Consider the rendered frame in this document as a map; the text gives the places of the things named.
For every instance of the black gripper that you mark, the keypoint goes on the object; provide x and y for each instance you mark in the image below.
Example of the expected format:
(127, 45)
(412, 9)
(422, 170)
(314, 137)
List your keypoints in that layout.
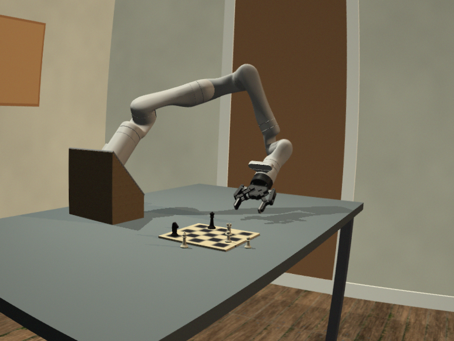
(259, 188)

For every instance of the chessboard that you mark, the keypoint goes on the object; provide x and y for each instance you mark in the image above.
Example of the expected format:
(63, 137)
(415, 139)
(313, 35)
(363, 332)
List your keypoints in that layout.
(199, 235)

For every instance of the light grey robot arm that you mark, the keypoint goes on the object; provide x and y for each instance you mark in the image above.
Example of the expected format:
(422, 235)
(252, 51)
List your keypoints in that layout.
(195, 93)

